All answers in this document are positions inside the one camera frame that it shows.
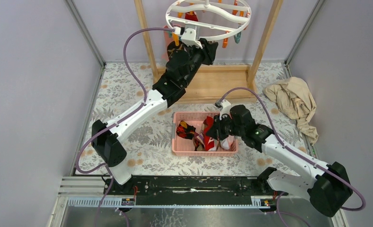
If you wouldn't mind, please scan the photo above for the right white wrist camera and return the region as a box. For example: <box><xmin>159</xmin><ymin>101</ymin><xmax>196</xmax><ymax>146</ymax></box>
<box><xmin>215</xmin><ymin>99</ymin><xmax>232</xmax><ymax>120</ymax></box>

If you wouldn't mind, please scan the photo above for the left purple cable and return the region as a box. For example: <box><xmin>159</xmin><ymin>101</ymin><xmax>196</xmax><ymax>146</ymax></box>
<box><xmin>75</xmin><ymin>26</ymin><xmax>178</xmax><ymax>227</ymax></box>

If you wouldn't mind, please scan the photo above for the black red yellow argyle sock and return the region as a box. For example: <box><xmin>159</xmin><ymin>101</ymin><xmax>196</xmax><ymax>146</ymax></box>
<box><xmin>176</xmin><ymin>121</ymin><xmax>196</xmax><ymax>140</ymax></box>

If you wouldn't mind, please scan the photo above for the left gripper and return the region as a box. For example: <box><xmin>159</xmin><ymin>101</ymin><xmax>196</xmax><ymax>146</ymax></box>
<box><xmin>180</xmin><ymin>38</ymin><xmax>216</xmax><ymax>86</ymax></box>

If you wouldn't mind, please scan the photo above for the pink plastic basket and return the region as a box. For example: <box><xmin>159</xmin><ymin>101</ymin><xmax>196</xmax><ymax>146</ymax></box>
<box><xmin>172</xmin><ymin>112</ymin><xmax>239</xmax><ymax>157</ymax></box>

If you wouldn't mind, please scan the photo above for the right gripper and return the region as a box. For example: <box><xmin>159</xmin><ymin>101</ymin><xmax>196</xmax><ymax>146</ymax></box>
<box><xmin>206</xmin><ymin>113</ymin><xmax>244</xmax><ymax>141</ymax></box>

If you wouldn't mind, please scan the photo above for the pink sock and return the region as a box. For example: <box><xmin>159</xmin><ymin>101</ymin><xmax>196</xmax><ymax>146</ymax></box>
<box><xmin>161</xmin><ymin>31</ymin><xmax>174</xmax><ymax>61</ymax></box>
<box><xmin>216</xmin><ymin>139</ymin><xmax>236</xmax><ymax>151</ymax></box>

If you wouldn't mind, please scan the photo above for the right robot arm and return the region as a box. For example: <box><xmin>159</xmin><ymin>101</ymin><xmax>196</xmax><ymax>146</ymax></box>
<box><xmin>206</xmin><ymin>102</ymin><xmax>353</xmax><ymax>218</ymax></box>

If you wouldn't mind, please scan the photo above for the brown argyle sock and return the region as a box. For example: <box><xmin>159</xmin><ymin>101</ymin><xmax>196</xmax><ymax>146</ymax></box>
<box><xmin>166</xmin><ymin>41</ymin><xmax>187</xmax><ymax>60</ymax></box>

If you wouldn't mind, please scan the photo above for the purple cable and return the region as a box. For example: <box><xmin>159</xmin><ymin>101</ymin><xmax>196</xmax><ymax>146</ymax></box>
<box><xmin>215</xmin><ymin>87</ymin><xmax>366</xmax><ymax>227</ymax></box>
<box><xmin>75</xmin><ymin>26</ymin><xmax>178</xmax><ymax>227</ymax></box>

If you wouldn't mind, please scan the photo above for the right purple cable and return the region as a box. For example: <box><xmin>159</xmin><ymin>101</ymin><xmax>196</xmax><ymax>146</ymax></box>
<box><xmin>215</xmin><ymin>87</ymin><xmax>366</xmax><ymax>227</ymax></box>

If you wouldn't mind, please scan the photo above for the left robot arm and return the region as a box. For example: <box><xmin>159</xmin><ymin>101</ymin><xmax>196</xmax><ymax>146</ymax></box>
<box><xmin>91</xmin><ymin>38</ymin><xmax>219</xmax><ymax>194</ymax></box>

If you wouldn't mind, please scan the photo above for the wooden hanger stand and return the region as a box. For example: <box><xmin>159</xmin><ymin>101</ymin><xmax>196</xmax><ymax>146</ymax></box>
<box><xmin>133</xmin><ymin>0</ymin><xmax>284</xmax><ymax>104</ymax></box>

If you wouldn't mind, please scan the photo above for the beige crumpled cloth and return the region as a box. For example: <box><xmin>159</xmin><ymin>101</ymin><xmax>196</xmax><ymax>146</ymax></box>
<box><xmin>264</xmin><ymin>77</ymin><xmax>319</xmax><ymax>145</ymax></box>

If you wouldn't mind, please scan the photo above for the white round clip hanger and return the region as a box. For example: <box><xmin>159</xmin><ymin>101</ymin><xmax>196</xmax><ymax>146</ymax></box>
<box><xmin>165</xmin><ymin>0</ymin><xmax>258</xmax><ymax>41</ymax></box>

